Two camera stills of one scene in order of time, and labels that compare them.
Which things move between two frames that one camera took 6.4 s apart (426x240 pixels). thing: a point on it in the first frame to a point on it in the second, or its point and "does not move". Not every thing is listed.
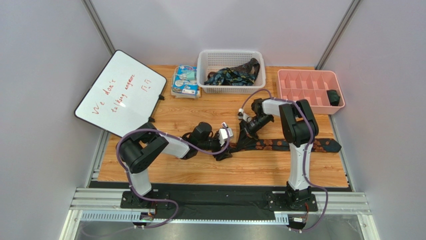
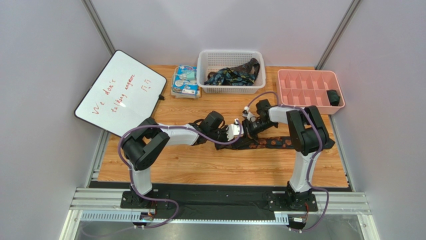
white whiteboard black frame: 123,96 does not move
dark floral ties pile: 243,74 does not move
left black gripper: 223,148 to 223,135
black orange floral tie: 322,145 does not move
